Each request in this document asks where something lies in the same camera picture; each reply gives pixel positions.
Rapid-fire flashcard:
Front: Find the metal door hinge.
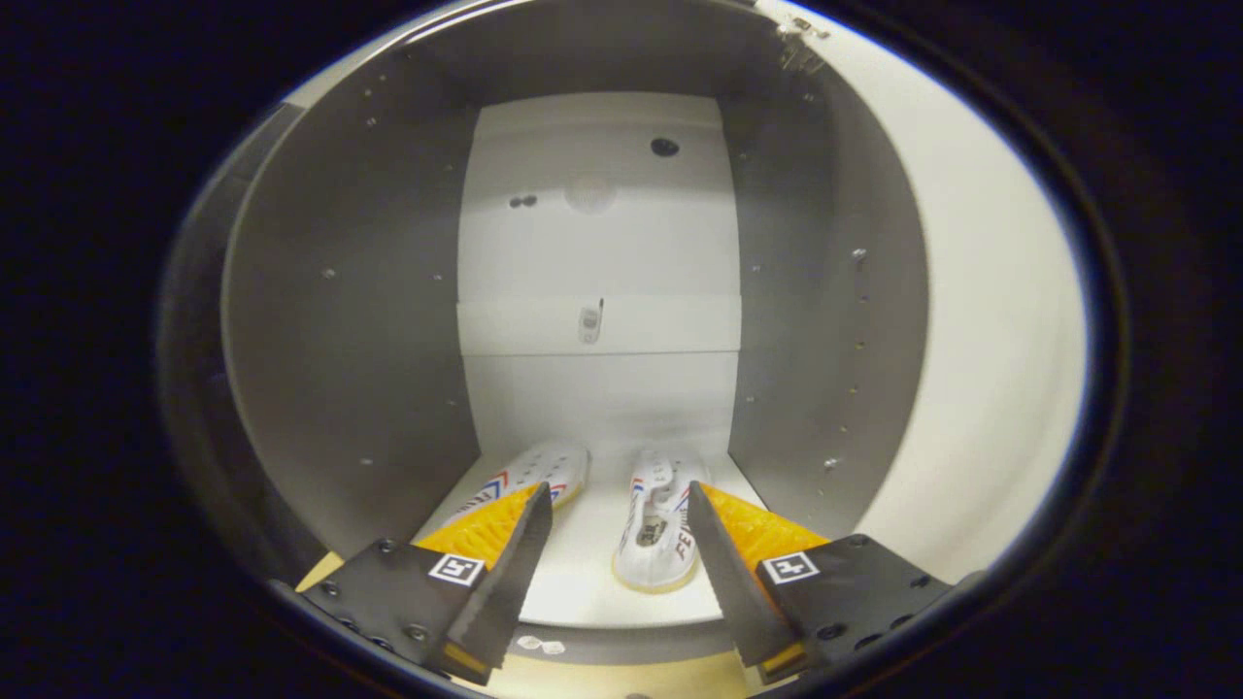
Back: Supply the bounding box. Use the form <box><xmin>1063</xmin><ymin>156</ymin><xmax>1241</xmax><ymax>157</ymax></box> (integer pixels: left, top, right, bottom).
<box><xmin>775</xmin><ymin>16</ymin><xmax>829</xmax><ymax>75</ymax></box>

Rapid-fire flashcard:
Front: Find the grey shoe cabinet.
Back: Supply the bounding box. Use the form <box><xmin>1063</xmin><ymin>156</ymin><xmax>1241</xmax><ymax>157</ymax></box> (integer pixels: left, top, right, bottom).
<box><xmin>218</xmin><ymin>0</ymin><xmax>935</xmax><ymax>671</ymax></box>

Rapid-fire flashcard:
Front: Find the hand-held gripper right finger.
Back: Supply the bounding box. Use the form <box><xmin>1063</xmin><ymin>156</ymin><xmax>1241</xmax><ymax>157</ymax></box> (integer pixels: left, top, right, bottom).
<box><xmin>685</xmin><ymin>481</ymin><xmax>958</xmax><ymax>686</ymax></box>

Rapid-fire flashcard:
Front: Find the white shoe cabinet door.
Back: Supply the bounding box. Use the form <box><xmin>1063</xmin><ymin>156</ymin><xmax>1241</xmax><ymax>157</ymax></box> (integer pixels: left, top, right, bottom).
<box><xmin>757</xmin><ymin>0</ymin><xmax>1090</xmax><ymax>585</ymax></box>

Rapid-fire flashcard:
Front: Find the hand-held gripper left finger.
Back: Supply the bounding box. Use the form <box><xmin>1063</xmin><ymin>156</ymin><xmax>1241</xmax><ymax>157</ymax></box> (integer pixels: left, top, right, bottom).
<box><xmin>296</xmin><ymin>483</ymin><xmax>555</xmax><ymax>686</ymax></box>

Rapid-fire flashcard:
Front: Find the white shoe with striped sides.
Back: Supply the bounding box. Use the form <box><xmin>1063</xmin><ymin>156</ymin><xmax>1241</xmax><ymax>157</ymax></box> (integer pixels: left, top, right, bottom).
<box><xmin>611</xmin><ymin>449</ymin><xmax>713</xmax><ymax>594</ymax></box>
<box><xmin>442</xmin><ymin>442</ymin><xmax>592</xmax><ymax>531</ymax></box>

